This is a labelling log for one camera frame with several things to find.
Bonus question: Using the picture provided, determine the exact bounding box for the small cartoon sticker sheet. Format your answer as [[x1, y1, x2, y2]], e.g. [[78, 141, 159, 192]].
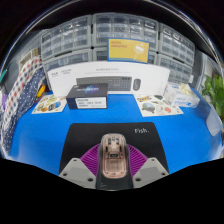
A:
[[31, 94, 68, 115]]

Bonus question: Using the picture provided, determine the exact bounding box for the black mouse pad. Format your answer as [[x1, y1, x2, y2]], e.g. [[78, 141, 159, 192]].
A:
[[59, 121, 170, 192]]

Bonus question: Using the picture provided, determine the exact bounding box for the white keyboard mouse set box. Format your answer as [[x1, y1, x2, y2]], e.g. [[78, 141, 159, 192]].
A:
[[42, 60, 171, 98]]

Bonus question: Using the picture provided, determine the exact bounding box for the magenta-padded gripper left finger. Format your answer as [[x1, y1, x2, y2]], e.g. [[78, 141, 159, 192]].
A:
[[59, 143, 102, 190]]

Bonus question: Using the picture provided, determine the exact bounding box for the cream latex glove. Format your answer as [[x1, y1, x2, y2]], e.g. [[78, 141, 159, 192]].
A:
[[179, 83, 193, 96]]

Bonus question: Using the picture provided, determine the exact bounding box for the transparent pink computer mouse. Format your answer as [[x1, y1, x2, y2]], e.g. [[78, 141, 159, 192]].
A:
[[99, 132, 129, 180]]

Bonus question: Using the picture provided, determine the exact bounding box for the yellow blue cardboard box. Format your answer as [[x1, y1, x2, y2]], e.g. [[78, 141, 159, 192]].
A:
[[106, 37, 151, 64]]

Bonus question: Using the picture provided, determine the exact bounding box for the navy dotted fabric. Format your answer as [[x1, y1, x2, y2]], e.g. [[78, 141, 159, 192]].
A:
[[2, 68, 48, 154]]

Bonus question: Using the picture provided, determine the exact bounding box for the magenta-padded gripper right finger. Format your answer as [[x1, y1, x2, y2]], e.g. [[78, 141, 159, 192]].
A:
[[127, 144, 170, 190]]

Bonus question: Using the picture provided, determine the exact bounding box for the green potted plant white pot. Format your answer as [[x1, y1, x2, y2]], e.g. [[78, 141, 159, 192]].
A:
[[201, 74, 224, 137]]

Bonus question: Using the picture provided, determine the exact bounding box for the small black product box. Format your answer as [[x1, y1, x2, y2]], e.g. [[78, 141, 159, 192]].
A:
[[65, 82, 109, 110]]

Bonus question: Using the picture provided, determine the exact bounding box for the large cartoon sticker sheet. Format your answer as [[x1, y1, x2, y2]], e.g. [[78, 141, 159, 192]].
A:
[[133, 94, 184, 118]]

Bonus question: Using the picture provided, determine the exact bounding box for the white blue glove box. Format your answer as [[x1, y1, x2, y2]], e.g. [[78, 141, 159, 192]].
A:
[[163, 82, 201, 109]]

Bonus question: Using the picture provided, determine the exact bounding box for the white red-dotted fabric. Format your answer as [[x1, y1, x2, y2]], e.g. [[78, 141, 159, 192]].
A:
[[0, 56, 44, 134]]

